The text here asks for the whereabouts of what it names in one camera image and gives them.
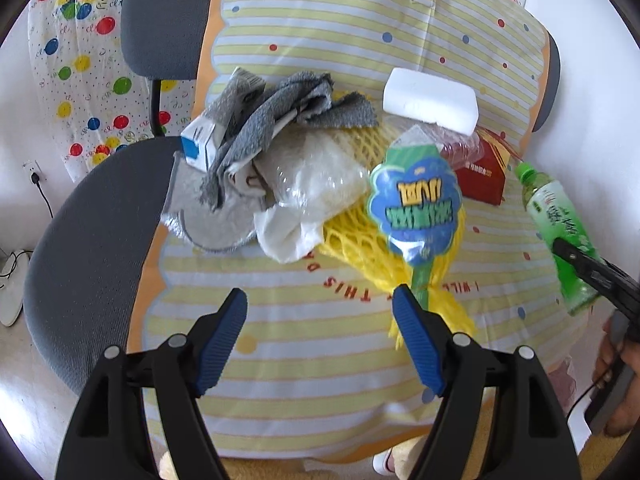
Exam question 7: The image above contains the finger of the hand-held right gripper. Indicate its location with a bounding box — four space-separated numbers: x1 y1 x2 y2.
551 237 627 297

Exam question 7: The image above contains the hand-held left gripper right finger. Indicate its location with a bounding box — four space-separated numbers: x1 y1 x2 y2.
392 284 583 480

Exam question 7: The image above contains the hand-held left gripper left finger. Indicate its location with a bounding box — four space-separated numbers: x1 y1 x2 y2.
55 288 249 480

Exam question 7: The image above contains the green tea bottle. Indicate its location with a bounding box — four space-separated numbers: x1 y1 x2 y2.
514 161 603 317

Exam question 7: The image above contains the yellow foam net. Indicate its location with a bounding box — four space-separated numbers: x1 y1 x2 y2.
300 125 478 352

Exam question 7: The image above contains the person's right hand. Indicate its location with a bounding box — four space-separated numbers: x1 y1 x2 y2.
592 317 638 438

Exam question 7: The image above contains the striped yellow plastic cloth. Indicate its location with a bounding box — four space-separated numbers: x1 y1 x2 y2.
125 0 593 463

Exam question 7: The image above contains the white shoe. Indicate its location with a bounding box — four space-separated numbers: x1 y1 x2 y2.
372 447 396 476

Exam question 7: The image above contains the red paper box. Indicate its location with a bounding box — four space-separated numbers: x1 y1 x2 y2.
452 127 523 207

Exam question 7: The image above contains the green blue snack packet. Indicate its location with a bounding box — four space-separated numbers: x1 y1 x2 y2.
367 125 463 306

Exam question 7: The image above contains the clear plastic container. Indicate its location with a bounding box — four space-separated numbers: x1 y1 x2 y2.
385 115 488 171

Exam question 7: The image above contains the clear plastic bag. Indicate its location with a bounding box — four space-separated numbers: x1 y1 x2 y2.
255 127 371 221

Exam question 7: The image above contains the small blue white box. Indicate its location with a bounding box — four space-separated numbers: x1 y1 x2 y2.
180 114 227 172

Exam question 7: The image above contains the grey towel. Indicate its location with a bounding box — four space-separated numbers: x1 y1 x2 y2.
200 71 379 211

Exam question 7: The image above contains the white floor device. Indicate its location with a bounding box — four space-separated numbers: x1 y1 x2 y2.
0 247 33 328

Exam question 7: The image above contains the white foam block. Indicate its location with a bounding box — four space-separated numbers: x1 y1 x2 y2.
382 67 479 137

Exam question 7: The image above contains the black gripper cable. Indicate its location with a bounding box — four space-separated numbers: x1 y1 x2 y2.
565 380 601 428

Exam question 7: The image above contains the black plug with cable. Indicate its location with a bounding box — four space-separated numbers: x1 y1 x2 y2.
30 172 55 218

